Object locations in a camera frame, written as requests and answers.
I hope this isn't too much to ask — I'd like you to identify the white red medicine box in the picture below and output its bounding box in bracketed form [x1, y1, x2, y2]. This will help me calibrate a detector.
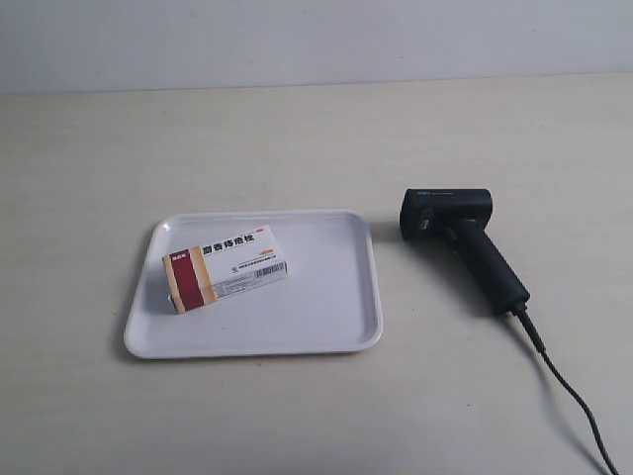
[163, 226, 288, 314]

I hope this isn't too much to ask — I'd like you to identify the black handheld barcode scanner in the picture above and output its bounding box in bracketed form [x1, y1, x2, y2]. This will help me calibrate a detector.
[399, 188, 530, 319]

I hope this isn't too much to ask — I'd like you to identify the white plastic tray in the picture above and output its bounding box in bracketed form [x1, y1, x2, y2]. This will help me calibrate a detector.
[124, 210, 383, 359]

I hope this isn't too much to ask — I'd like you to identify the black scanner cable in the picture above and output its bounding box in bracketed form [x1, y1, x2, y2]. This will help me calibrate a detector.
[514, 307, 621, 475]

